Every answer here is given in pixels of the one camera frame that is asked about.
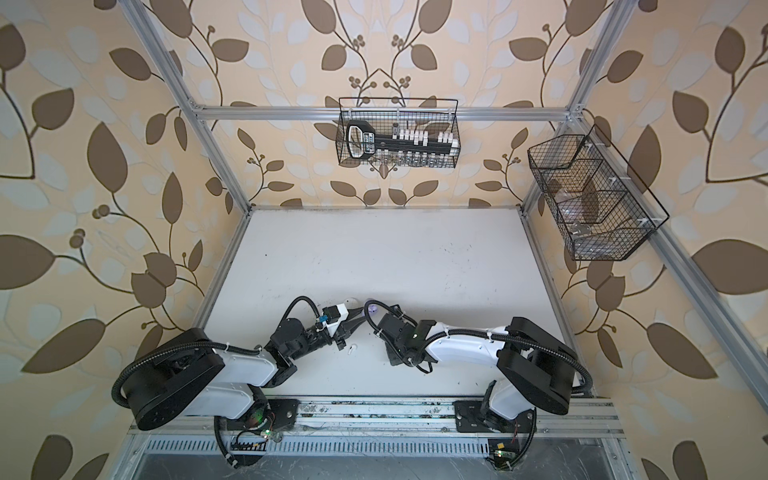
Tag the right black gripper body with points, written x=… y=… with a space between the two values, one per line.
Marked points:
x=396 y=355

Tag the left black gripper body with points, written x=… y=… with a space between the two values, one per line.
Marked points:
x=318 y=333

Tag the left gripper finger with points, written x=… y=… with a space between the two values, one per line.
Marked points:
x=356 y=317
x=346 y=329

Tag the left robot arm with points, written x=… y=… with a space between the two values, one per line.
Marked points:
x=192 y=375

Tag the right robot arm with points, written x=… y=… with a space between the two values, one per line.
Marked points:
x=539 y=371

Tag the black tool with white bits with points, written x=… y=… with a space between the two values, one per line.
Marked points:
x=396 y=142

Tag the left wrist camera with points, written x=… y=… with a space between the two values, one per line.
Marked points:
x=332 y=316

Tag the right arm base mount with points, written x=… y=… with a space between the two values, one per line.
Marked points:
x=475 y=416

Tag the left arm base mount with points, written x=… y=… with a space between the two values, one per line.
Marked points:
x=273 y=414

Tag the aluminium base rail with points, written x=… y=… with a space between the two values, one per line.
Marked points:
x=587 y=418

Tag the black wire basket centre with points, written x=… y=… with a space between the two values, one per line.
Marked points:
x=416 y=111

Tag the black wire basket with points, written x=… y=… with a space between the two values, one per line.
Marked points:
x=602 y=207
x=416 y=111

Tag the black wire basket right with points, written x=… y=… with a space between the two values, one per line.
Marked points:
x=602 y=207

